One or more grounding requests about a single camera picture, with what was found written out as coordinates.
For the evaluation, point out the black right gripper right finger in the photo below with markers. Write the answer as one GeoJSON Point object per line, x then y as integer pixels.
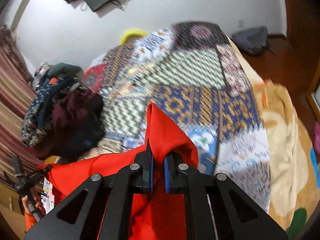
{"type": "Point", "coordinates": [215, 207]}

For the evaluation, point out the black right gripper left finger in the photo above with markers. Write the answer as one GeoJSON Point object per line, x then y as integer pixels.
{"type": "Point", "coordinates": [100, 208]}

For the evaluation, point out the red zip jacket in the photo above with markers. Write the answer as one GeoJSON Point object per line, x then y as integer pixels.
{"type": "Point", "coordinates": [158, 215]}

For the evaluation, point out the orange jacket left sleeve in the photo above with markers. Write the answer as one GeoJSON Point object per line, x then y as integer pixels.
{"type": "Point", "coordinates": [30, 221]}

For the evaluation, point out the navy patterned folded garment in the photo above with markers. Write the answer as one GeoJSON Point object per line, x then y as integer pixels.
{"type": "Point", "coordinates": [38, 119]}

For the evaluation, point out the maroon folded garment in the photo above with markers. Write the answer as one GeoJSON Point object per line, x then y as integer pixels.
{"type": "Point", "coordinates": [76, 126]}

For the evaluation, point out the beige plush blanket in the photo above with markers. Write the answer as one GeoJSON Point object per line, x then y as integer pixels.
{"type": "Point", "coordinates": [294, 174]}

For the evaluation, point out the striped pink curtain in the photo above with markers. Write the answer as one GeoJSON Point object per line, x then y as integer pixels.
{"type": "Point", "coordinates": [16, 96]}

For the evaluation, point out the patchwork patterned bedspread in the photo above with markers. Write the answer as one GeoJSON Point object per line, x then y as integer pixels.
{"type": "Point", "coordinates": [191, 72]}

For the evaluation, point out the grey blue backpack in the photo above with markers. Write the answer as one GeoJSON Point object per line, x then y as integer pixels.
{"type": "Point", "coordinates": [252, 41]}

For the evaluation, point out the brown wooden door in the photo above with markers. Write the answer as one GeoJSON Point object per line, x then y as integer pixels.
{"type": "Point", "coordinates": [294, 57]}

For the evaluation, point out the yellow plush item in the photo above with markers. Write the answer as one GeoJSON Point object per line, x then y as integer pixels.
{"type": "Point", "coordinates": [130, 34]}

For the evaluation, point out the white wall socket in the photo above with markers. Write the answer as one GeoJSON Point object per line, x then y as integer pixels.
{"type": "Point", "coordinates": [240, 23]}

